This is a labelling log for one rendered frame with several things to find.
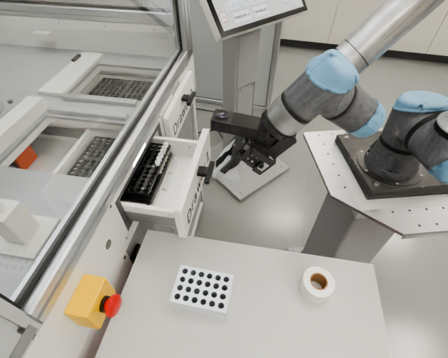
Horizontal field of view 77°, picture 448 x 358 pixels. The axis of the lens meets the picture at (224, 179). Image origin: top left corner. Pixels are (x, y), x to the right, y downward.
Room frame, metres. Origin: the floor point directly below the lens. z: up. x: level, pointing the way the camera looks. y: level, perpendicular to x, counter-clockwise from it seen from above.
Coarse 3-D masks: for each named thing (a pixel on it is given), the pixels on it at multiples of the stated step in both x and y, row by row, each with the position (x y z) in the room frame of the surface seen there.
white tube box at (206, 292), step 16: (192, 272) 0.27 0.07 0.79; (208, 272) 0.27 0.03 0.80; (176, 288) 0.23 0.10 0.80; (192, 288) 0.23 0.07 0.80; (208, 288) 0.23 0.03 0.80; (224, 288) 0.24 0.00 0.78; (176, 304) 0.20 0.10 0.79; (192, 304) 0.20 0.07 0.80; (208, 304) 0.20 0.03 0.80; (224, 304) 0.20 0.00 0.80
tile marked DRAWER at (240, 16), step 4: (248, 8) 1.31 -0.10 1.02; (232, 12) 1.25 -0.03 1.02; (236, 12) 1.26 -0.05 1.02; (240, 12) 1.27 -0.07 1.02; (244, 12) 1.28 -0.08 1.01; (248, 12) 1.29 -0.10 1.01; (236, 16) 1.25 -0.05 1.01; (240, 16) 1.26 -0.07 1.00; (244, 16) 1.27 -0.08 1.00; (248, 16) 1.28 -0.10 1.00; (236, 20) 1.24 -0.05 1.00; (240, 20) 1.25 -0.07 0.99; (244, 20) 1.26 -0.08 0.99; (248, 20) 1.27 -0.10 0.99; (236, 24) 1.23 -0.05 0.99
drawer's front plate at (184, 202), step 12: (204, 132) 0.61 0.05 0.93; (204, 144) 0.56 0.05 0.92; (204, 156) 0.55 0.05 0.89; (192, 168) 0.47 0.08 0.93; (192, 180) 0.44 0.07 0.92; (180, 192) 0.39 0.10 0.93; (192, 192) 0.42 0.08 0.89; (180, 204) 0.36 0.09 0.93; (180, 216) 0.34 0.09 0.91; (192, 216) 0.40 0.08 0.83; (180, 228) 0.34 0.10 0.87
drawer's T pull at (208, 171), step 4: (212, 164) 0.50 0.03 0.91; (200, 168) 0.49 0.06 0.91; (204, 168) 0.49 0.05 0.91; (208, 168) 0.49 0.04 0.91; (212, 168) 0.49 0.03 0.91; (200, 172) 0.47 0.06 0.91; (204, 172) 0.47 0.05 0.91; (208, 172) 0.47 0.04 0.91; (212, 172) 0.48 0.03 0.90; (204, 176) 0.47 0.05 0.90; (208, 176) 0.46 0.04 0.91; (204, 180) 0.45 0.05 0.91; (208, 180) 0.45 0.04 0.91
